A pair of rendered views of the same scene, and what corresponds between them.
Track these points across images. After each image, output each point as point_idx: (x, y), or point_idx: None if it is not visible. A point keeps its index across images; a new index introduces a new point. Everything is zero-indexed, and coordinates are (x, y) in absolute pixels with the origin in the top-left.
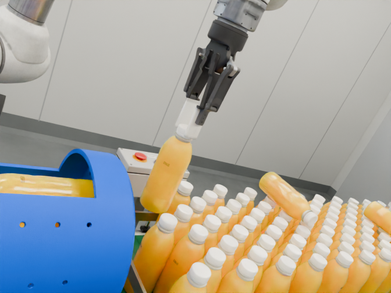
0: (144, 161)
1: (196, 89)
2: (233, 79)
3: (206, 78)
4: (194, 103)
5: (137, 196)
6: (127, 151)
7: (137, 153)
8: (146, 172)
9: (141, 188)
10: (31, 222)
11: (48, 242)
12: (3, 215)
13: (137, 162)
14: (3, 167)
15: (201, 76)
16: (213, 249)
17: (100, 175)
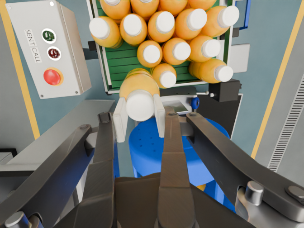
0: (60, 73)
1: (115, 143)
2: (257, 162)
3: (115, 156)
4: (122, 122)
5: (87, 67)
6: (43, 89)
7: (50, 82)
8: (76, 70)
9: (83, 67)
10: (223, 192)
11: None
12: (221, 202)
13: (66, 82)
14: None
15: (119, 176)
16: (208, 50)
17: (206, 179)
